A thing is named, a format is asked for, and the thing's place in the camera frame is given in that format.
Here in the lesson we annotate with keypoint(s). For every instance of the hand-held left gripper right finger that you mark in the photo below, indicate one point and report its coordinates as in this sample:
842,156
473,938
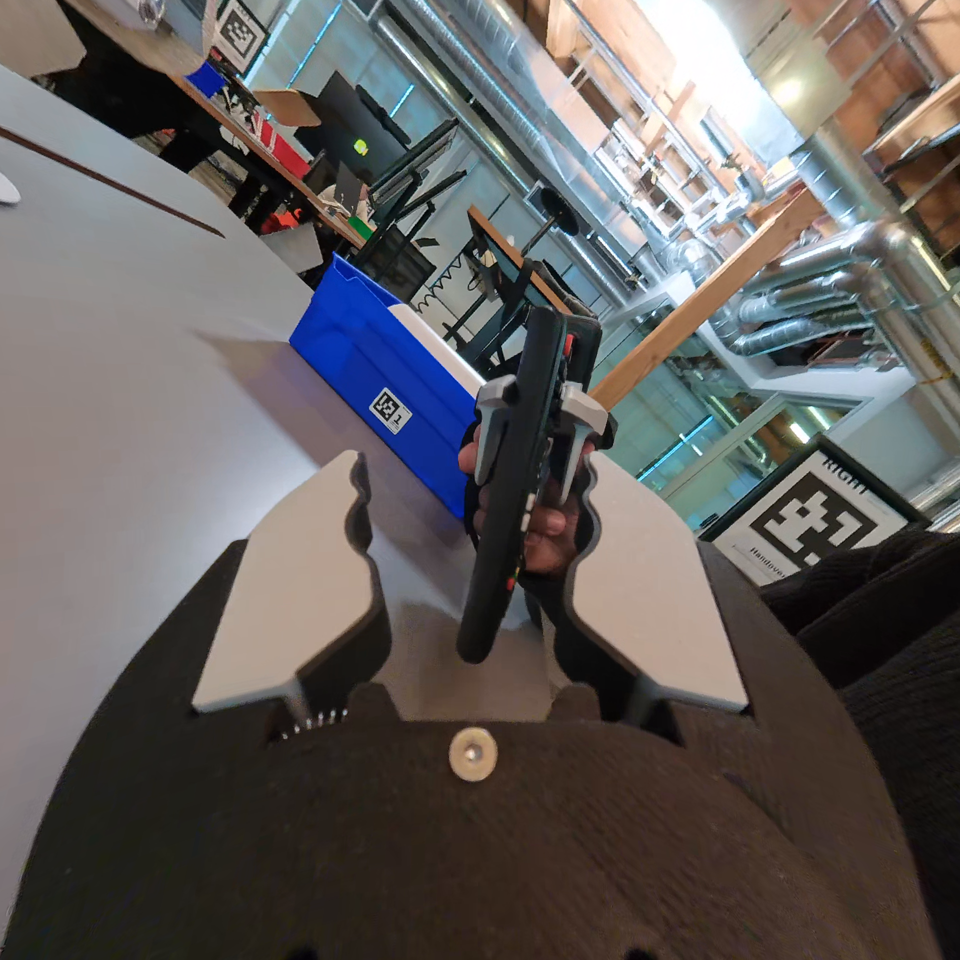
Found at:
652,600

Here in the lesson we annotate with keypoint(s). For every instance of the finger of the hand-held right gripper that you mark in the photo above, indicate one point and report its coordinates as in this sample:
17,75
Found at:
585,427
491,420

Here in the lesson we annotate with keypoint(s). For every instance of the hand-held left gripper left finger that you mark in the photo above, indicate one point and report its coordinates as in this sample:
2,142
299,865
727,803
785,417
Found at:
300,592

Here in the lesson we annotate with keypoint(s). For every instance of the black remote control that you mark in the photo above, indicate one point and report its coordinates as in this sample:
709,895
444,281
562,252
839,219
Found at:
517,465

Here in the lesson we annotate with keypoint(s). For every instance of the blue bin with marker label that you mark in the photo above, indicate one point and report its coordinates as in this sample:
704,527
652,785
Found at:
352,360

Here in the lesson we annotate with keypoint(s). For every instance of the wooden standing desk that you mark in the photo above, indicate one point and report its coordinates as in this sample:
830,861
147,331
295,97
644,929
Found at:
502,255

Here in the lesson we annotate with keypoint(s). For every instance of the black round pole fixture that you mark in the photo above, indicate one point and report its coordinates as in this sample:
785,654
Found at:
559,210

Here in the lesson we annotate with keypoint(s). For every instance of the framed marker sign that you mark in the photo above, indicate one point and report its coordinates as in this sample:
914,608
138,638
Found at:
810,517

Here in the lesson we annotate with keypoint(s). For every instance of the black mesh office chair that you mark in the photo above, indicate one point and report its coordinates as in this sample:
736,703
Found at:
394,262

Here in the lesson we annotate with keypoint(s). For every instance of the black computer monitor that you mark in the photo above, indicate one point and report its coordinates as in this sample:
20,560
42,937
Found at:
416,165
427,199
352,127

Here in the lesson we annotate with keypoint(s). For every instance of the silver ventilation ducts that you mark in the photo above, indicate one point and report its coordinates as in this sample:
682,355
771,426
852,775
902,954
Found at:
787,225

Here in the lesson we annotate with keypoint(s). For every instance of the red plastic bin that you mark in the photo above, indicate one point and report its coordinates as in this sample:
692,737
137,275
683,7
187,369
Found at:
281,146

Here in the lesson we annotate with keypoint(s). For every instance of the small blue plastic bin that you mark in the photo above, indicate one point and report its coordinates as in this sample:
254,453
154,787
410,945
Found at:
205,79

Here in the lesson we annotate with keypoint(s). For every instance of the square marker sign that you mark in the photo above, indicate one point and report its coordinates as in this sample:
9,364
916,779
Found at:
240,30

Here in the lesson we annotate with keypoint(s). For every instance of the white tablet stand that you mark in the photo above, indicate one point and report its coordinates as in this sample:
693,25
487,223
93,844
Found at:
7,189

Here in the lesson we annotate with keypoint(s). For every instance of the wooden post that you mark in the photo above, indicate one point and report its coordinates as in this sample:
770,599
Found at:
712,292

